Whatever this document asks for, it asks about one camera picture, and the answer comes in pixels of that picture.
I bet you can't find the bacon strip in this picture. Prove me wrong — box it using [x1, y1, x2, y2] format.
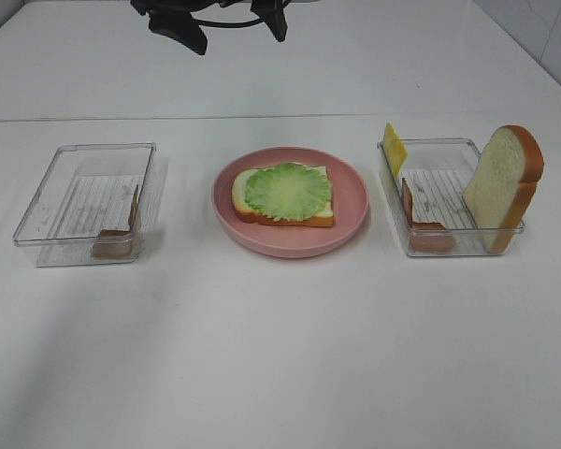
[401, 179, 455, 254]
[91, 185, 139, 259]

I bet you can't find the clear plastic tray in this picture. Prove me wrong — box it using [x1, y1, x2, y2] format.
[13, 143, 166, 268]
[377, 138, 525, 257]

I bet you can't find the yellow cheese slice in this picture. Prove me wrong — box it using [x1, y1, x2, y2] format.
[382, 123, 408, 180]

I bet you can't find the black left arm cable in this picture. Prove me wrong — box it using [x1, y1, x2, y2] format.
[191, 11, 263, 28]

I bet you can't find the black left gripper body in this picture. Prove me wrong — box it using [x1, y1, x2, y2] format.
[130, 0, 290, 14]

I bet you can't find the clear right plastic tray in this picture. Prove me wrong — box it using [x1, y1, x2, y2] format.
[377, 138, 525, 257]

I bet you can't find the clear left plastic tray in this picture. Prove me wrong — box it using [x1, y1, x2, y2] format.
[13, 143, 166, 268]

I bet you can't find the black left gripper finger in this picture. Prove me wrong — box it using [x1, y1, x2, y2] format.
[251, 2, 287, 42]
[149, 11, 208, 55]

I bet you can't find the green lettuce leaf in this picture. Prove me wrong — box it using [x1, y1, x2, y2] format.
[242, 163, 333, 222]

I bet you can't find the bread slice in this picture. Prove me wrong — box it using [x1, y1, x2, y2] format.
[463, 124, 544, 254]
[231, 162, 335, 227]

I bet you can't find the upright bread slice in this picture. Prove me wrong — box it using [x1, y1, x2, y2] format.
[463, 124, 544, 254]

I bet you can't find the pink round plate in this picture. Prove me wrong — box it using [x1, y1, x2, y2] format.
[212, 147, 369, 258]

